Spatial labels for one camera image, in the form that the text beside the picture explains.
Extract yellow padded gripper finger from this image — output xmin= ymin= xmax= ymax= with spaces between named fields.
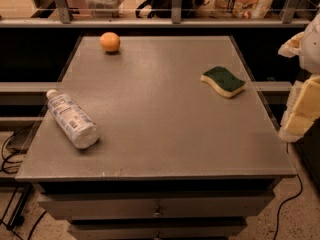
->
xmin=278 ymin=76 xmax=320 ymax=143
xmin=278 ymin=32 xmax=304 ymax=58

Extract green and yellow sponge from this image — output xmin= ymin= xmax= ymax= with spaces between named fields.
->
xmin=201 ymin=66 xmax=246 ymax=99

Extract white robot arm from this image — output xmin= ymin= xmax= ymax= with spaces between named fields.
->
xmin=278 ymin=15 xmax=320 ymax=143

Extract dark bag on shelf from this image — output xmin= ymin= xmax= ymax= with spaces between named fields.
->
xmin=135 ymin=0 xmax=209 ymax=18

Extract grey drawer cabinet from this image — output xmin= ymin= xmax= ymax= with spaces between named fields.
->
xmin=17 ymin=36 xmax=296 ymax=240

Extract orange fruit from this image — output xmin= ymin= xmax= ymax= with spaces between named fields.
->
xmin=100 ymin=32 xmax=120 ymax=52

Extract clear plastic container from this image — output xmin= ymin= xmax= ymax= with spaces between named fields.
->
xmin=86 ymin=0 xmax=124 ymax=18

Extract clear plastic water bottle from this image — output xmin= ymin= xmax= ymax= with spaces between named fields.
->
xmin=46 ymin=89 xmax=99 ymax=149

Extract grey metal shelf rail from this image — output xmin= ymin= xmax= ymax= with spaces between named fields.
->
xmin=0 ymin=0 xmax=320 ymax=28

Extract black floor cable right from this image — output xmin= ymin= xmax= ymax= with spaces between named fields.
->
xmin=272 ymin=142 xmax=304 ymax=240

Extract black cables left floor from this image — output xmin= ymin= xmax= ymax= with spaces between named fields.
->
xmin=0 ymin=123 xmax=48 ymax=240

